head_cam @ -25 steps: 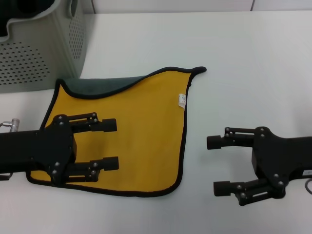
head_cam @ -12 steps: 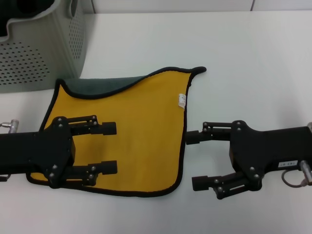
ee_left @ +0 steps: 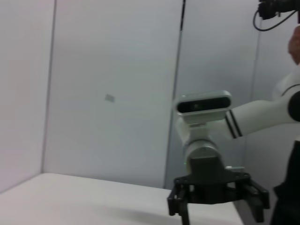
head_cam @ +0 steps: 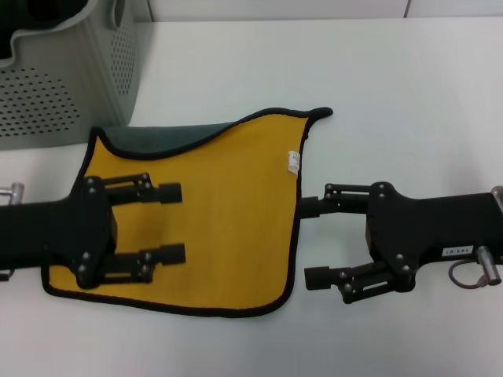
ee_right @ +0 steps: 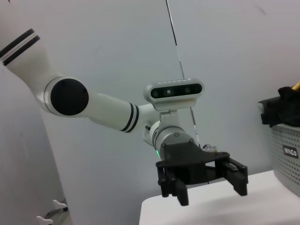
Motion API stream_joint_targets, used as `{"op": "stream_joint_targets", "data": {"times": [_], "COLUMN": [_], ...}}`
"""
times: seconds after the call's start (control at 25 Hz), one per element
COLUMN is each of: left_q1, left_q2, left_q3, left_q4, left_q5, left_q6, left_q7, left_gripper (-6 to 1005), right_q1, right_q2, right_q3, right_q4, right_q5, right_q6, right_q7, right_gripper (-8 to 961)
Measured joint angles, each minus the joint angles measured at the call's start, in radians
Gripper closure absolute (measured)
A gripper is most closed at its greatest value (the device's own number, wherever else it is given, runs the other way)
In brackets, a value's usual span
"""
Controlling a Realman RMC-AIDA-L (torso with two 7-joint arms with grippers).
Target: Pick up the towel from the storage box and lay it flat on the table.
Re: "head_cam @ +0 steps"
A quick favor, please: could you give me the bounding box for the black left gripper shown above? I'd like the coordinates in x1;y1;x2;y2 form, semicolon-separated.
0;171;186;291

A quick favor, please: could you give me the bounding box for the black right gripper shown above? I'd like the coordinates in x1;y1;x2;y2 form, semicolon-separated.
300;181;503;294

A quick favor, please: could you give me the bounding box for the yellow and green towel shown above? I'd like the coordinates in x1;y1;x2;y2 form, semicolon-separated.
41;106;334;317

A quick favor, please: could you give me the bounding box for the grey perforated plastic storage box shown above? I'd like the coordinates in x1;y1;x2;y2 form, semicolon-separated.
0;0;139;151

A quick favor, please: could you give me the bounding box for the left gripper silver plug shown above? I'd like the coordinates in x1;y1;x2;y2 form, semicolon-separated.
0;182;27;207

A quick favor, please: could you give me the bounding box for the gripper silver plug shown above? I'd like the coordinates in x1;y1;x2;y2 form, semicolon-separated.
475;246;502;286
0;182;27;207

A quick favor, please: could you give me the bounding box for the right gripper silver plug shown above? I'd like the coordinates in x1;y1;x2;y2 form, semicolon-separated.
475;246;502;286

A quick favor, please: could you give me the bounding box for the right gripper grey cable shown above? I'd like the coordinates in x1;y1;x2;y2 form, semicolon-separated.
449;261;488;291

